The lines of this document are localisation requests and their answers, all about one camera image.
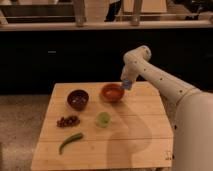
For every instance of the blue sponge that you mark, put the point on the blue sponge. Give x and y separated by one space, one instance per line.
126 84

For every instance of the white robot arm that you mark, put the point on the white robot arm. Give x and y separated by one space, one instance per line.
193 127

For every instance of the red bowl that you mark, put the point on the red bowl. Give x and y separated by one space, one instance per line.
112 92

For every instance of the dark brown bowl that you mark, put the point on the dark brown bowl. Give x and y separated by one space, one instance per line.
78 99

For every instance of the green cup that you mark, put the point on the green cup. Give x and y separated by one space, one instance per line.
103 119

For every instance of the dark grape bunch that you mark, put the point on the dark grape bunch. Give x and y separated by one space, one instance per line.
68 121

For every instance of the green chili pepper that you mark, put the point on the green chili pepper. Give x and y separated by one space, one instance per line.
70 139

